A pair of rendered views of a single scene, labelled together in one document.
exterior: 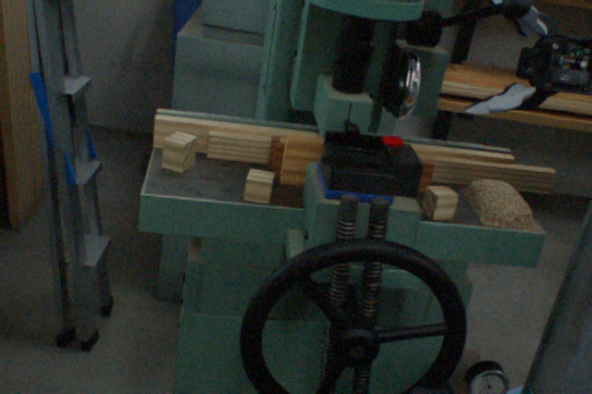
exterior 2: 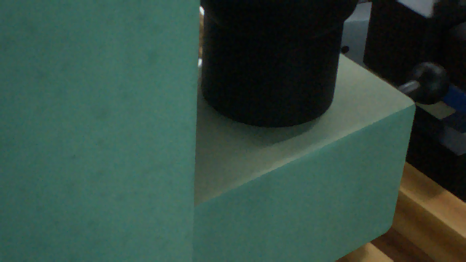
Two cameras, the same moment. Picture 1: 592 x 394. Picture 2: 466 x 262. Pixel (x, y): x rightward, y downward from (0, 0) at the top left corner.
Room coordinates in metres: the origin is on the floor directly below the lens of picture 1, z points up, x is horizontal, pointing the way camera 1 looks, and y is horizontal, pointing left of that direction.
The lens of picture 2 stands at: (1.26, 0.19, 1.24)
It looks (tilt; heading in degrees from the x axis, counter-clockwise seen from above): 36 degrees down; 238
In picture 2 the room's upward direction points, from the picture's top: 4 degrees clockwise
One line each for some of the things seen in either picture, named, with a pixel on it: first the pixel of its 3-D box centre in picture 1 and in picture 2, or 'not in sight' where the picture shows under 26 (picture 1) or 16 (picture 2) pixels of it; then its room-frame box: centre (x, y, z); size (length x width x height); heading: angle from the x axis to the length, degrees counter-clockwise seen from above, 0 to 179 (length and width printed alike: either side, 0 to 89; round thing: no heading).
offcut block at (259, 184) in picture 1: (259, 186); not in sight; (0.94, 0.05, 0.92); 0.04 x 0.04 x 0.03; 89
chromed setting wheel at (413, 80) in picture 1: (403, 85); not in sight; (1.24, -0.16, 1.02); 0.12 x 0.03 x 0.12; 8
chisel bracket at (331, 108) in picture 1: (341, 112); (218, 198); (1.11, -0.05, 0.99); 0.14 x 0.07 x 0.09; 8
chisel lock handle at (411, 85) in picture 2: (351, 125); (394, 98); (1.02, -0.06, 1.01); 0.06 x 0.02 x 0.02; 8
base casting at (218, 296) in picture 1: (311, 214); not in sight; (1.21, -0.04, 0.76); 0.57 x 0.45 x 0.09; 8
